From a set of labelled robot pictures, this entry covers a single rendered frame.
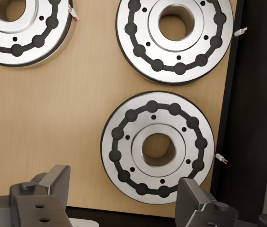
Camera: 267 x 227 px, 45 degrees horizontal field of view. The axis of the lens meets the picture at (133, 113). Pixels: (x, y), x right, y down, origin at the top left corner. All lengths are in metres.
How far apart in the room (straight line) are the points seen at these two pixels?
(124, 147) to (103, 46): 0.10
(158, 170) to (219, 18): 0.14
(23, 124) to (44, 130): 0.02
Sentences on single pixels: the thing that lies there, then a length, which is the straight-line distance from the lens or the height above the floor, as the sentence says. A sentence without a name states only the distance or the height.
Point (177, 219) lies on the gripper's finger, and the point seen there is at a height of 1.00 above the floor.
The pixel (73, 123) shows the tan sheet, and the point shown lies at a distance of 0.32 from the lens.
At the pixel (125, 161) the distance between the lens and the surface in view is 0.29.
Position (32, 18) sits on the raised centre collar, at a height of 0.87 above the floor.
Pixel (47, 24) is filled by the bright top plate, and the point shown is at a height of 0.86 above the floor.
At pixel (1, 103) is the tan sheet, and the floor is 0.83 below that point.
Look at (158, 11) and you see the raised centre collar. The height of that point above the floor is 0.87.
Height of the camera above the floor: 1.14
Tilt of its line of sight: 85 degrees down
